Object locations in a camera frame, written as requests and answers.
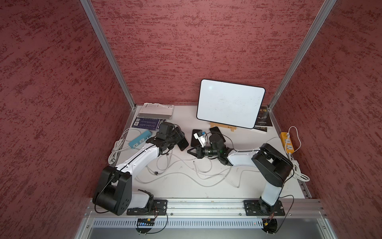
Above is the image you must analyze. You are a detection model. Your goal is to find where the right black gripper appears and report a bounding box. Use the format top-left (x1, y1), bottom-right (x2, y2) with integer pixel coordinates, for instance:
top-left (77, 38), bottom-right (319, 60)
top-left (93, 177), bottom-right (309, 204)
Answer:
top-left (187, 143), bottom-right (220, 158)

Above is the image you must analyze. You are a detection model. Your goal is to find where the phone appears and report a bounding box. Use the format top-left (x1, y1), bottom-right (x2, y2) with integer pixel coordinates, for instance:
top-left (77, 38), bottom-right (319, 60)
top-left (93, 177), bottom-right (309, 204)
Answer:
top-left (209, 126), bottom-right (222, 135)
top-left (191, 129), bottom-right (202, 147)
top-left (177, 134), bottom-right (189, 151)

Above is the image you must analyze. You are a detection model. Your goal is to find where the white USB-C charging cable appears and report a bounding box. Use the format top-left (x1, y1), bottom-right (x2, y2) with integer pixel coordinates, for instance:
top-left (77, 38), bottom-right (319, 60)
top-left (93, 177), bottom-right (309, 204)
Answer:
top-left (155, 150), bottom-right (215, 180)

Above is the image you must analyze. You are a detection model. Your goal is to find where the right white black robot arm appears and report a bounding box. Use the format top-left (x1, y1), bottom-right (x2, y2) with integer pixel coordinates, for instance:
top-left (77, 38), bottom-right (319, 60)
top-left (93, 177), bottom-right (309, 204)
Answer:
top-left (187, 133), bottom-right (294, 216)

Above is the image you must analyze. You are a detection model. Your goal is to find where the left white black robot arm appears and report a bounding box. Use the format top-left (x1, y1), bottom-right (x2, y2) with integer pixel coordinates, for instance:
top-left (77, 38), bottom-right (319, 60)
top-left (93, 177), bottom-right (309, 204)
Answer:
top-left (93, 122), bottom-right (189, 216)

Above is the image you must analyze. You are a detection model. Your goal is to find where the dark blue booklet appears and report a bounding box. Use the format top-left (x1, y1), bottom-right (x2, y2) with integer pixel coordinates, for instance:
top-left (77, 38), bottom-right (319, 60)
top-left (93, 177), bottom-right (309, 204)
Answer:
top-left (132, 117), bottom-right (166, 131)

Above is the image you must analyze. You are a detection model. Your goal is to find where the teal power strip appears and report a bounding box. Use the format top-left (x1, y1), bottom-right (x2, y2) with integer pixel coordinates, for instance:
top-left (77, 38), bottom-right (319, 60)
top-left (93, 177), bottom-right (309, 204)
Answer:
top-left (128, 130), bottom-right (152, 148)

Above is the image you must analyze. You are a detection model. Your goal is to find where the wooden board stand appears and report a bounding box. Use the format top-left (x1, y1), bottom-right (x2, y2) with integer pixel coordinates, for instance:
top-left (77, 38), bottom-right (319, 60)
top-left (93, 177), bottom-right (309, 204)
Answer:
top-left (210, 122), bottom-right (237, 132)

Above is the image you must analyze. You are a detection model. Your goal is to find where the black book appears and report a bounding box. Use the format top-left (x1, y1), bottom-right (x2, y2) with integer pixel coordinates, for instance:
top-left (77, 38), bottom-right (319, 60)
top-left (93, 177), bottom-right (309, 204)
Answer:
top-left (254, 106), bottom-right (273, 132)

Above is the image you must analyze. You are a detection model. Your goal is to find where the yellow power strip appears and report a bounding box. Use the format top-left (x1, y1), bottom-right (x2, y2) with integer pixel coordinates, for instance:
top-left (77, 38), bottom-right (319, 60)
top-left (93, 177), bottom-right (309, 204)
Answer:
top-left (280, 132), bottom-right (294, 154)

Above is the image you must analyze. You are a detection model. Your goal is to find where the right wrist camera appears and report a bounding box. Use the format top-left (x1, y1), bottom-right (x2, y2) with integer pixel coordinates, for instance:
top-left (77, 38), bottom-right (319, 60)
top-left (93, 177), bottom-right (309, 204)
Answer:
top-left (198, 131), bottom-right (208, 147)

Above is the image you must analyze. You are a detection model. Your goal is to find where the white lightning charging cable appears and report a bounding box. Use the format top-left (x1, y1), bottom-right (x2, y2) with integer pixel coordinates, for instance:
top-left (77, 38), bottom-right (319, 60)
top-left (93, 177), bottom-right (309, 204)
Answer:
top-left (208, 165), bottom-right (263, 189)

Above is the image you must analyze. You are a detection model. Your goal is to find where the white coiled cord bundle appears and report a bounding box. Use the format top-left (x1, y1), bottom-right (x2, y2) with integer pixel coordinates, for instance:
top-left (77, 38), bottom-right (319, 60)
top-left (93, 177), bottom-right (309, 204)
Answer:
top-left (107, 127), bottom-right (141, 165)

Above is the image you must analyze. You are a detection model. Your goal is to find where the aluminium front rail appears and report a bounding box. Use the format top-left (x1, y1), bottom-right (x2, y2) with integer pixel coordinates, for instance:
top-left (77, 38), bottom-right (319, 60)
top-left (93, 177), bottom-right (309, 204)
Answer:
top-left (84, 198), bottom-right (328, 219)

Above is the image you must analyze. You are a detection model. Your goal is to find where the white board with black frame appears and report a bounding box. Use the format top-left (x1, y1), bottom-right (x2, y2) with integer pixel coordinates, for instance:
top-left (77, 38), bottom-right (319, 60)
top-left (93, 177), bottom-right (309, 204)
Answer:
top-left (196, 79), bottom-right (266, 129)

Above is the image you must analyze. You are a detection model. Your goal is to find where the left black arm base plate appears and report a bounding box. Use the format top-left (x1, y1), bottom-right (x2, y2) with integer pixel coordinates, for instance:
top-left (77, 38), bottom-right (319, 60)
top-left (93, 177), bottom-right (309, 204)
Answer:
top-left (126, 199), bottom-right (168, 216)

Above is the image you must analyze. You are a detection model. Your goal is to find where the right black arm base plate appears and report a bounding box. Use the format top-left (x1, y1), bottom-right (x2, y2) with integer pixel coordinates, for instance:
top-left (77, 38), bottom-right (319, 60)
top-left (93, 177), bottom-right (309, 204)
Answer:
top-left (243, 199), bottom-right (286, 217)

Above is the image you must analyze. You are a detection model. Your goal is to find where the white power strip cord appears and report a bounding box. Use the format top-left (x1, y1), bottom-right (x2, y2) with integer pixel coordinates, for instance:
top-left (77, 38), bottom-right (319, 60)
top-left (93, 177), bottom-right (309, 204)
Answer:
top-left (287, 125), bottom-right (311, 183)

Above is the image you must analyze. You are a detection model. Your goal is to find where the right aluminium frame post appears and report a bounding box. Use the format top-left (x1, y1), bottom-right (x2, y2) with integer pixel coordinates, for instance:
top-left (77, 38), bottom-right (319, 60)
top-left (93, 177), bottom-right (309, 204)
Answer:
top-left (268, 0), bottom-right (337, 111)

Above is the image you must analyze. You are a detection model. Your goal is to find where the aluminium frame post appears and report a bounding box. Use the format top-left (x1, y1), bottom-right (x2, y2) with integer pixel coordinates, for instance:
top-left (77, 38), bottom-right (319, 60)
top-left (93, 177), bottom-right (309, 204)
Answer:
top-left (80, 0), bottom-right (136, 110)
top-left (268, 0), bottom-right (337, 111)

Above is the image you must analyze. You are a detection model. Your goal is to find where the left aluminium frame post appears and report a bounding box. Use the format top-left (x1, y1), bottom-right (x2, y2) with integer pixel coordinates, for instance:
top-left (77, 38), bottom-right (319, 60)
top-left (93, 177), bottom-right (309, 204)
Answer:
top-left (80, 0), bottom-right (136, 110)

